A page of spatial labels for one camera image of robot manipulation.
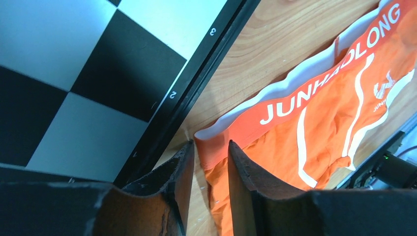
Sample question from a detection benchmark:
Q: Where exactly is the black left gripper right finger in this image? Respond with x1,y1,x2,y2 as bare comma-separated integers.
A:
228,141,417,236

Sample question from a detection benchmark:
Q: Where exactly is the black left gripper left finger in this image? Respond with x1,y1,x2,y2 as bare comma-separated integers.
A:
0,140,194,236

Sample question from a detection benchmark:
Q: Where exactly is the orange underwear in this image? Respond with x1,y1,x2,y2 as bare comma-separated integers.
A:
194,0,417,236

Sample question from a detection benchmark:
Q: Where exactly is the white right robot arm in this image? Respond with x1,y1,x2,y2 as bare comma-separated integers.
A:
335,131,417,190

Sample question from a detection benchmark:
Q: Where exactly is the black white checkerboard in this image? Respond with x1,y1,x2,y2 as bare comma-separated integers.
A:
0,0,258,187

